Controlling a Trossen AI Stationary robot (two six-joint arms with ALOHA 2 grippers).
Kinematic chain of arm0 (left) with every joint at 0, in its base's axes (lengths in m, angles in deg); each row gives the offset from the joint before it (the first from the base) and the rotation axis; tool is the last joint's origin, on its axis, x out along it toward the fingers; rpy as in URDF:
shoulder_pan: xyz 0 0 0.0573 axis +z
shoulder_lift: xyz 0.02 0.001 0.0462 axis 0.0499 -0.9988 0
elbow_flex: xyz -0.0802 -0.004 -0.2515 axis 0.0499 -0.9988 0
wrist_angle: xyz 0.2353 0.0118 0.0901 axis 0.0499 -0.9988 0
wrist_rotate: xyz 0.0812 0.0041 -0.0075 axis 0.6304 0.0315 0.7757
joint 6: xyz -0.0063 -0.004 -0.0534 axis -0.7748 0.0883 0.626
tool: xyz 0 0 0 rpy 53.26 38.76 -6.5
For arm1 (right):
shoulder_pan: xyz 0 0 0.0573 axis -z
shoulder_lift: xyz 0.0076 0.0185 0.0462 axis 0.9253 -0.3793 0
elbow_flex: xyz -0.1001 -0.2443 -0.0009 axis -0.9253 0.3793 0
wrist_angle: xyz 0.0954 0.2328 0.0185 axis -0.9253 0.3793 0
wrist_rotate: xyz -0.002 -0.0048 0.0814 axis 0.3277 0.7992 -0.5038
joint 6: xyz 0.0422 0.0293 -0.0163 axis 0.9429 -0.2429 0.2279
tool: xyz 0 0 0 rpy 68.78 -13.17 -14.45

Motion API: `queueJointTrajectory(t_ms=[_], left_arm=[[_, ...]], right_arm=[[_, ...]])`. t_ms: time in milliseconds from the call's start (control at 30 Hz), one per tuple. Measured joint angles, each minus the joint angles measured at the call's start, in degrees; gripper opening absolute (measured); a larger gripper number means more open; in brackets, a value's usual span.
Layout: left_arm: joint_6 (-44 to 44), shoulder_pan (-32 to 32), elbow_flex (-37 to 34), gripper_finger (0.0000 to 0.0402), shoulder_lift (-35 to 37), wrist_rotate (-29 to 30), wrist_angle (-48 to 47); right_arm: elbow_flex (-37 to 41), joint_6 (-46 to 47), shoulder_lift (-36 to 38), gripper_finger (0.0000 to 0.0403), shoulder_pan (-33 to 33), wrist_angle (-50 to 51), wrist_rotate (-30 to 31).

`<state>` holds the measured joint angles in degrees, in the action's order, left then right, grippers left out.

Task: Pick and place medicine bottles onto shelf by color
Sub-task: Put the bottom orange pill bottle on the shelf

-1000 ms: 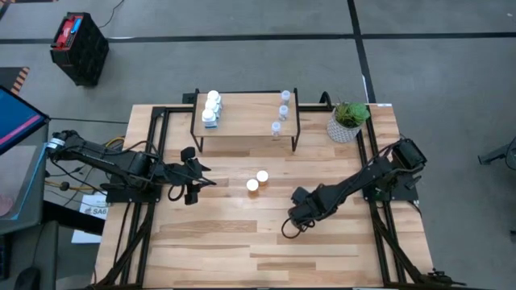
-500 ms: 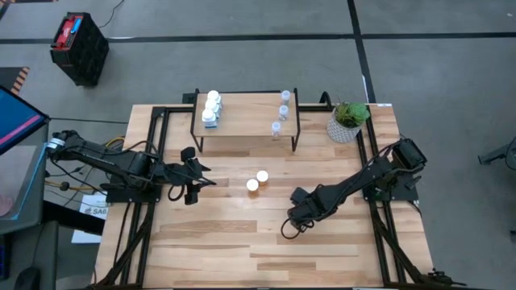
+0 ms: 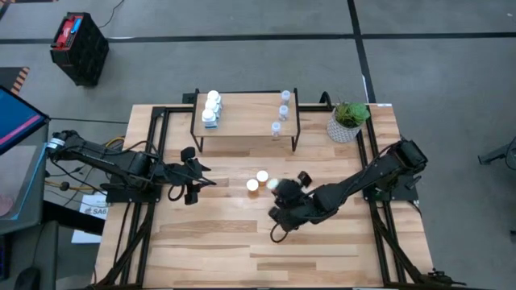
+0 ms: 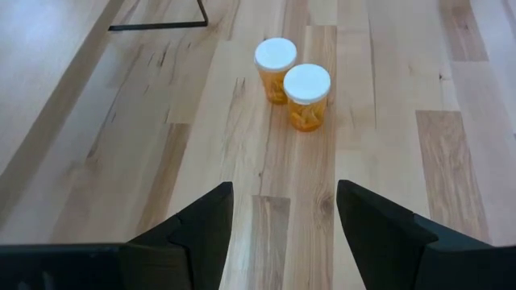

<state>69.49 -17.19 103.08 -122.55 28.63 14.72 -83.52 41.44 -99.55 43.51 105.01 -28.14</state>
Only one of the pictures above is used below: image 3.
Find dark metal stand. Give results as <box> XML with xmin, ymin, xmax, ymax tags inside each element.
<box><xmin>477</xmin><ymin>135</ymin><xmax>516</xmax><ymax>167</ymax></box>

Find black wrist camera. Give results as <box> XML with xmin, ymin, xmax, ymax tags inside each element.
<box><xmin>268</xmin><ymin>205</ymin><xmax>302</xmax><ymax>234</ymax></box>
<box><xmin>183</xmin><ymin>183</ymin><xmax>201</xmax><ymax>206</ymax></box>

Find black plastic crate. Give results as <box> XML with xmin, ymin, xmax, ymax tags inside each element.
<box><xmin>49</xmin><ymin>10</ymin><xmax>110</xmax><ymax>87</ymax></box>

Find blue and pink screen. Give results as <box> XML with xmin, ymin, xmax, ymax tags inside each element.
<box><xmin>0</xmin><ymin>85</ymin><xmax>51</xmax><ymax>156</ymax></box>

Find black right camera cable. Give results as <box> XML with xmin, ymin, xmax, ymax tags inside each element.
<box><xmin>268</xmin><ymin>222</ymin><xmax>290</xmax><ymax>244</ymax></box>

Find black camera cable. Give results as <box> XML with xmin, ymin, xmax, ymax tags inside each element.
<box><xmin>167</xmin><ymin>181</ymin><xmax>185</xmax><ymax>202</ymax></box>
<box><xmin>268</xmin><ymin>222</ymin><xmax>290</xmax><ymax>244</ymax></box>

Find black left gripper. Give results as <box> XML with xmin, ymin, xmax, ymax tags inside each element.
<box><xmin>160</xmin><ymin>146</ymin><xmax>218</xmax><ymax>195</ymax></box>

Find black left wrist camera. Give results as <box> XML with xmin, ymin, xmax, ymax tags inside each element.
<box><xmin>183</xmin><ymin>183</ymin><xmax>201</xmax><ymax>206</ymax></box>

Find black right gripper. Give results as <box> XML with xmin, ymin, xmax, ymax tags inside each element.
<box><xmin>272</xmin><ymin>170</ymin><xmax>314</xmax><ymax>211</ymax></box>

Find red tool in crate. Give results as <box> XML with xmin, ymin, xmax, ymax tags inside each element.
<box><xmin>54</xmin><ymin>14</ymin><xmax>85</xmax><ymax>51</ymax></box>

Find black left camera cable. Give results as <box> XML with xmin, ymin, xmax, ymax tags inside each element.
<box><xmin>167</xmin><ymin>181</ymin><xmax>185</xmax><ymax>202</ymax></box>

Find black floor cable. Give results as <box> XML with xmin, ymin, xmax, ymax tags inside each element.
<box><xmin>98</xmin><ymin>0</ymin><xmax>126</xmax><ymax>30</ymax></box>

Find black aluminium table frame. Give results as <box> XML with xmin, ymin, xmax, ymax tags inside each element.
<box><xmin>93</xmin><ymin>102</ymin><xmax>468</xmax><ymax>290</ymax></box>

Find wooden shelf with black frame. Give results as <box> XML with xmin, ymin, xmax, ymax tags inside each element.
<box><xmin>189</xmin><ymin>87</ymin><xmax>302</xmax><ymax>155</ymax></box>

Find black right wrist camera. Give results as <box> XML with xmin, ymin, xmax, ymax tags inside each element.
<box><xmin>268</xmin><ymin>205</ymin><xmax>302</xmax><ymax>234</ymax></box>

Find black clamp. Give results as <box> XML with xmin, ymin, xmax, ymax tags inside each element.
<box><xmin>426</xmin><ymin>268</ymin><xmax>468</xmax><ymax>288</ymax></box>

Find succulent in patterned white pot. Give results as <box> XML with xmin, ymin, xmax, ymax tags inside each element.
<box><xmin>325</xmin><ymin>100</ymin><xmax>372</xmax><ymax>144</ymax></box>

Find dark mat with orange stripes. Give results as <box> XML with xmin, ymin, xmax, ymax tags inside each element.
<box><xmin>0</xmin><ymin>66</ymin><xmax>31</xmax><ymax>97</ymax></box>

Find white printed paper sheet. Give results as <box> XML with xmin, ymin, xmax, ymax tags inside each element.
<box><xmin>70</xmin><ymin>192</ymin><xmax>110</xmax><ymax>245</ymax></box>

